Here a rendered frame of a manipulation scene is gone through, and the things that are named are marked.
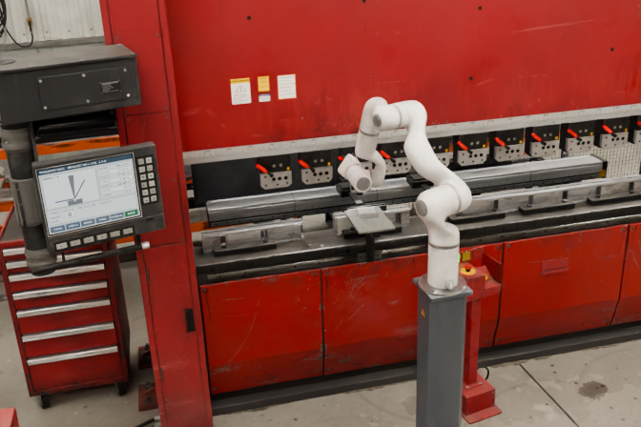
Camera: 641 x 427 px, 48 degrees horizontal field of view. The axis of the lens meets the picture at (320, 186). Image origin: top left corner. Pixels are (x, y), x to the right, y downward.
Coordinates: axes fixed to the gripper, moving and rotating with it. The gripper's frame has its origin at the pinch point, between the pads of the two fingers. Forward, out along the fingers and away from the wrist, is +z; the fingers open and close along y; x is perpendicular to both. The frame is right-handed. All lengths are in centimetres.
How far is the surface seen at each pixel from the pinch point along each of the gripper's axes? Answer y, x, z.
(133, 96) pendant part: 14, -103, -40
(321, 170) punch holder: 10.0, -5.4, 3.5
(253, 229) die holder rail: 52, -18, 5
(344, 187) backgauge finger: 16.2, 20.9, 28.0
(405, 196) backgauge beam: 5, 56, 31
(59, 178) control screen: 52, -112, -50
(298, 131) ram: -0.4, -26.1, 4.0
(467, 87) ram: -61, 34, 4
